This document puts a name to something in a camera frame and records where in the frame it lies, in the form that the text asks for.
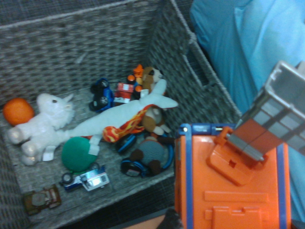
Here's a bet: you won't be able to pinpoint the white shark plush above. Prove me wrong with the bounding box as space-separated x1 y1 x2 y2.
69 78 179 144

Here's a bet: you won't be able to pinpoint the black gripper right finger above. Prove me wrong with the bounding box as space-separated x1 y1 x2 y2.
291 218 305 229

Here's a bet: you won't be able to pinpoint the green round plush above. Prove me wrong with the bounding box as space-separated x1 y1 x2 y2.
61 135 99 173

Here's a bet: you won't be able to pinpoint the grey wicker basket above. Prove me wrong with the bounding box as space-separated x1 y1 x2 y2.
0 0 243 229

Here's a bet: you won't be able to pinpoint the grey crocheted plush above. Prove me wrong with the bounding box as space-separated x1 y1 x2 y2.
130 139 167 175

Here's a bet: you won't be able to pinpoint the blue monster truck toy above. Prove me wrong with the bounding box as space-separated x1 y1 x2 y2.
89 77 115 113

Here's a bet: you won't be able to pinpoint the brown toy car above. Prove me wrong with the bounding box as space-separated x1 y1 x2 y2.
23 184 62 217

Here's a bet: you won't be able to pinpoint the blue black headphones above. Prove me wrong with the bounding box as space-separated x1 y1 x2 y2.
116 133 176 178

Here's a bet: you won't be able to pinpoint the orange ball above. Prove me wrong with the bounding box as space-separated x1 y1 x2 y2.
2 97 35 127

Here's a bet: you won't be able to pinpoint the wooden coffee table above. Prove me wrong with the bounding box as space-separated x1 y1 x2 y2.
128 213 169 229

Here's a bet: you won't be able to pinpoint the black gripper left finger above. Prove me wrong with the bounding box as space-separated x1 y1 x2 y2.
163 207 183 229

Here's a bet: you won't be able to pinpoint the sofa with blue cover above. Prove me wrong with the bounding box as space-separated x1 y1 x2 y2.
189 0 305 222

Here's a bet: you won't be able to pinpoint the white unicorn plush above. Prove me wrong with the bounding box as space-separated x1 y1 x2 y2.
6 93 75 167

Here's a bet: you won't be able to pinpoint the white blue police car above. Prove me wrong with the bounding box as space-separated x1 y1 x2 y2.
59 162 111 193

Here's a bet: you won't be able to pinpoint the brown dog plush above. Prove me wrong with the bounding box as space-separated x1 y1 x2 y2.
140 66 172 134

